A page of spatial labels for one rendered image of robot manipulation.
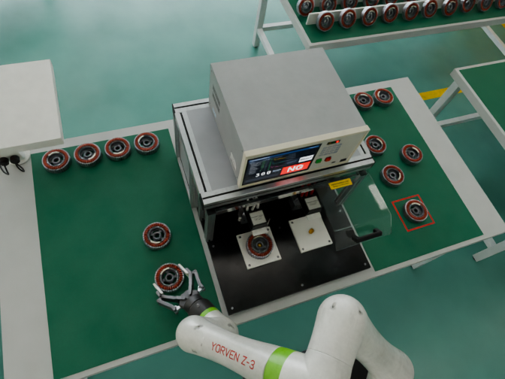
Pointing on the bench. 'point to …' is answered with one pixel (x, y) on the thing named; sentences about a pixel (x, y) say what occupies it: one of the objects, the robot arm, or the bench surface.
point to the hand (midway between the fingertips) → (169, 277)
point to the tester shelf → (218, 197)
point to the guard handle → (367, 236)
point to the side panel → (183, 165)
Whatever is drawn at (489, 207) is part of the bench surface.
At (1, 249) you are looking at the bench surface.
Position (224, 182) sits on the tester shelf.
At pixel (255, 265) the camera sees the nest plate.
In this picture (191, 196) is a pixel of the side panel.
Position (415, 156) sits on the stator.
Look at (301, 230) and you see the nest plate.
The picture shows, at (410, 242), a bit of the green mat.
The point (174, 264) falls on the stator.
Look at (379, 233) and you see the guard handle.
